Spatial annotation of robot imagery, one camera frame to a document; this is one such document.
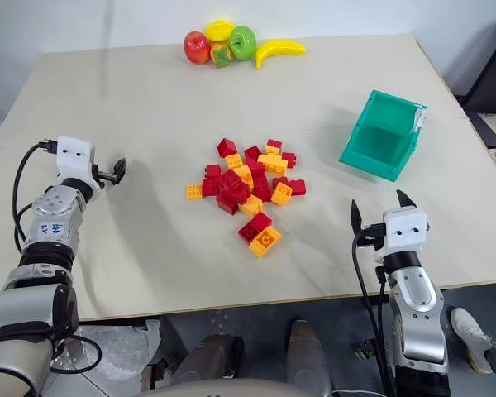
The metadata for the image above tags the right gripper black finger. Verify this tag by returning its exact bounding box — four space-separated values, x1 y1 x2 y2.
395 189 419 213
350 198 364 240

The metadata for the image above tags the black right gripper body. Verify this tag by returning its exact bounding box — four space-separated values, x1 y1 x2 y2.
355 222 388 251

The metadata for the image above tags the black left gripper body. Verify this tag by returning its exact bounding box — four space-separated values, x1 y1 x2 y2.
91 163 117 190

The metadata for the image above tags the teal plastic bin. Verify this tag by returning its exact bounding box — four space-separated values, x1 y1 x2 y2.
339 89 429 183

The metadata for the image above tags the black flat object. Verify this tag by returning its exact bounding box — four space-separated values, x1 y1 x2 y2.
465 110 496 151

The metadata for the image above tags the dark rounded shape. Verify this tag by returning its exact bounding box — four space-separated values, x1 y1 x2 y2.
171 332 246 392
286 318 328 396

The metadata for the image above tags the red toy apple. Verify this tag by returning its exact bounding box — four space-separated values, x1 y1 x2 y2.
183 31 212 65

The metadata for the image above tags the white shoe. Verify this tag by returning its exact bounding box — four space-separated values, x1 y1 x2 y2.
450 307 496 375

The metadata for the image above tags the orange toy persimmon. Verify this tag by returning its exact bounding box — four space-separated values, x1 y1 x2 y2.
209 44 234 69

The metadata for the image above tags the yellow toy lemon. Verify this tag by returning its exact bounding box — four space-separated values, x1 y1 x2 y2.
203 20 236 42

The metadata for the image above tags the clear plastic bag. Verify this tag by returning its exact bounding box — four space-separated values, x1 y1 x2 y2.
51 318 163 396

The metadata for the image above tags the green toy apple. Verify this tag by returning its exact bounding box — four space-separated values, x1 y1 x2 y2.
228 25 258 61

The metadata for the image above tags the yellow toy banana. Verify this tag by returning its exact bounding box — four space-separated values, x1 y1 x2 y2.
254 39 308 70

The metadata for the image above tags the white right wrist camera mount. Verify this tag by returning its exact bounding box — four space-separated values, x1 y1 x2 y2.
380 208 429 251

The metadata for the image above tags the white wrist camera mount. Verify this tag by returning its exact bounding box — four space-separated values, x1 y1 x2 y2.
380 208 429 251
55 135 96 186

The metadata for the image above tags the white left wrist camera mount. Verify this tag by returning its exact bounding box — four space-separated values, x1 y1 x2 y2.
55 135 96 186

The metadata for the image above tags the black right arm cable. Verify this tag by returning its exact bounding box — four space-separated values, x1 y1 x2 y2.
351 242 398 397

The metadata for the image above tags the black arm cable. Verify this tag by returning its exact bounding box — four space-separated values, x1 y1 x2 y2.
10 141 59 254
351 242 398 397

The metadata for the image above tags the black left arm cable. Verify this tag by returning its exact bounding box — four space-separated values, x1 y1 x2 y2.
10 141 59 254

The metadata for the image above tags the white thin cable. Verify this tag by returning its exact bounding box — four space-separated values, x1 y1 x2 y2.
331 388 388 397

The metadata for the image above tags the black cable loop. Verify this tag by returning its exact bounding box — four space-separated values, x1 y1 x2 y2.
49 333 103 375

